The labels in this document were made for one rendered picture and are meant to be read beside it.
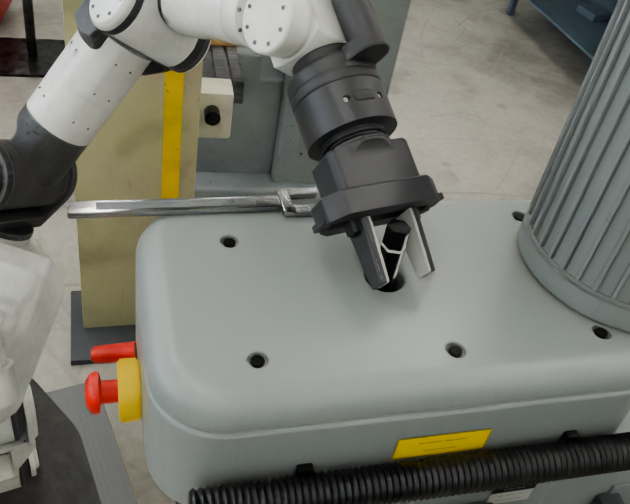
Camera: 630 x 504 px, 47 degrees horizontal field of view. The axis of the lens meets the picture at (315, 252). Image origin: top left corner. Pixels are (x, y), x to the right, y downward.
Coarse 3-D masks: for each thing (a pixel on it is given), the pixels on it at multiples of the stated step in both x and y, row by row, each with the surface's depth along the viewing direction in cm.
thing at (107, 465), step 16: (80, 384) 234; (64, 400) 228; (80, 400) 229; (80, 416) 225; (96, 416) 226; (80, 432) 220; (96, 432) 221; (112, 432) 222; (96, 448) 217; (112, 448) 218; (96, 464) 213; (112, 464) 214; (96, 480) 209; (112, 480) 210; (128, 480) 211; (112, 496) 206; (128, 496) 207
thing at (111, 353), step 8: (112, 344) 80; (120, 344) 80; (128, 344) 80; (96, 352) 78; (104, 352) 79; (112, 352) 79; (120, 352) 79; (128, 352) 79; (96, 360) 79; (104, 360) 79; (112, 360) 79
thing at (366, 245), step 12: (348, 228) 64; (360, 228) 64; (372, 228) 63; (360, 240) 64; (372, 240) 63; (360, 252) 64; (372, 252) 63; (372, 264) 63; (384, 264) 63; (372, 276) 63; (384, 276) 63; (372, 288) 64
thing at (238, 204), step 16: (288, 192) 74; (304, 192) 74; (80, 208) 67; (96, 208) 67; (112, 208) 68; (128, 208) 68; (144, 208) 68; (160, 208) 69; (176, 208) 69; (192, 208) 70; (208, 208) 70; (224, 208) 70; (240, 208) 71; (256, 208) 71; (272, 208) 72; (288, 208) 72; (304, 208) 72
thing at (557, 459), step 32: (512, 448) 66; (544, 448) 66; (576, 448) 66; (608, 448) 67; (288, 480) 59; (320, 480) 60; (352, 480) 60; (384, 480) 61; (416, 480) 61; (448, 480) 62; (480, 480) 63; (512, 480) 64; (544, 480) 65
